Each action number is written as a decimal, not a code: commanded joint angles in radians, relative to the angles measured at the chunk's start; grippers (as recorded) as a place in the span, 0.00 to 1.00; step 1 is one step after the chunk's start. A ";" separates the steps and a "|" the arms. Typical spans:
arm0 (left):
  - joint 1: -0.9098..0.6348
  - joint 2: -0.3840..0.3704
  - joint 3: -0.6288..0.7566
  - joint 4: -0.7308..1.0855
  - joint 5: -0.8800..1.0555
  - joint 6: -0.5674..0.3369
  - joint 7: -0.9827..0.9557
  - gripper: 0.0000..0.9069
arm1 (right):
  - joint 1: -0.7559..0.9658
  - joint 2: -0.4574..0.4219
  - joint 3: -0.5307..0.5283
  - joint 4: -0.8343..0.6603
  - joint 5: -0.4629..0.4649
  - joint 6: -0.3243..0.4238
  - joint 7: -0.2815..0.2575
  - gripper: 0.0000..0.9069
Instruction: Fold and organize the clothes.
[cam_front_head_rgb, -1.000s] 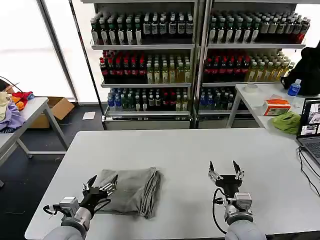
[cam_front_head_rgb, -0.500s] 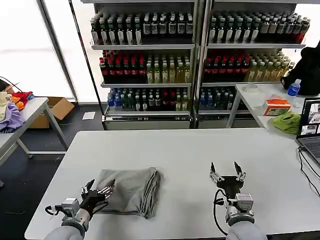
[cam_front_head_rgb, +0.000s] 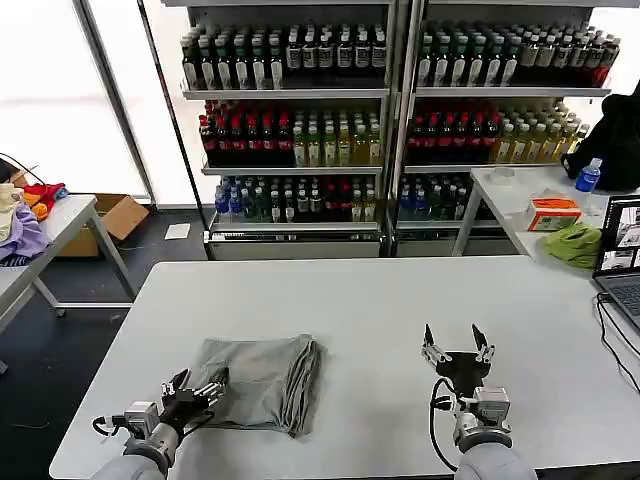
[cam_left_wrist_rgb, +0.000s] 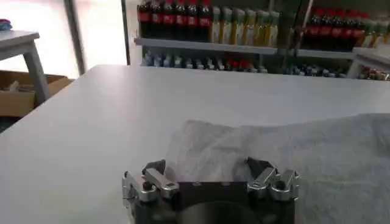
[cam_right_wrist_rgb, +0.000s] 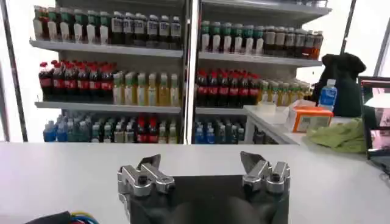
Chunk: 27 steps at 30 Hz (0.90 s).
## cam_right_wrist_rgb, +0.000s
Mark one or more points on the black bag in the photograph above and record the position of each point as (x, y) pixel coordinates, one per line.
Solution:
(344, 79)

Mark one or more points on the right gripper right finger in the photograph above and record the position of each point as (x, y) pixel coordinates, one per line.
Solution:
(268, 178)

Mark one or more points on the blue label water bottle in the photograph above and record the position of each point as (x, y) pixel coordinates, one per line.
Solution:
(328, 95)

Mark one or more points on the orange tissue box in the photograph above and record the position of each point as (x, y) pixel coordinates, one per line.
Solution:
(310, 120)

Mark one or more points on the green cloth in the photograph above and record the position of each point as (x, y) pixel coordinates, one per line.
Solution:
(338, 137)

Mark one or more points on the white side table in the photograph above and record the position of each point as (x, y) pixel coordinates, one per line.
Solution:
(268, 120)

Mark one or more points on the black slanted pole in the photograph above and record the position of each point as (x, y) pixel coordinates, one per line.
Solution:
(13, 76)

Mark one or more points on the grey laptop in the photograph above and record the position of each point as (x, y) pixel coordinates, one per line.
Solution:
(377, 121)

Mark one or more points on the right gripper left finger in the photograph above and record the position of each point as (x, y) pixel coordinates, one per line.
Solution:
(143, 179)

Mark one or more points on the bottle shelf rack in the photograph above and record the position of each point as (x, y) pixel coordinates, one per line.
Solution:
(243, 82)
(115, 82)

